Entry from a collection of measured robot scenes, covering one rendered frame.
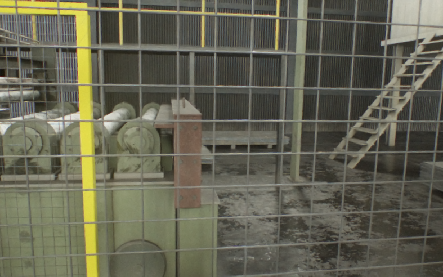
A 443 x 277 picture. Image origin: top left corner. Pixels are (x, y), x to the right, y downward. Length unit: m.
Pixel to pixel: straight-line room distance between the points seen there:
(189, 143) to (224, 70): 9.35
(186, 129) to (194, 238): 0.75
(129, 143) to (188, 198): 0.50
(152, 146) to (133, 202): 0.38
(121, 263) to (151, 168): 0.63
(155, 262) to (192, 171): 0.66
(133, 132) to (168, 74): 9.06
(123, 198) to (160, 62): 9.16
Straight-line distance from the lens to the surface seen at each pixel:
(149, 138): 2.26
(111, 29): 11.50
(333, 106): 12.55
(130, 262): 2.45
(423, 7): 9.47
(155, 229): 2.39
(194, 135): 2.12
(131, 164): 2.33
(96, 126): 2.32
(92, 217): 1.84
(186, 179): 2.17
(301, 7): 5.75
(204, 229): 2.41
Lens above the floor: 1.51
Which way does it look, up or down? 9 degrees down
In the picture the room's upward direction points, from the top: 1 degrees clockwise
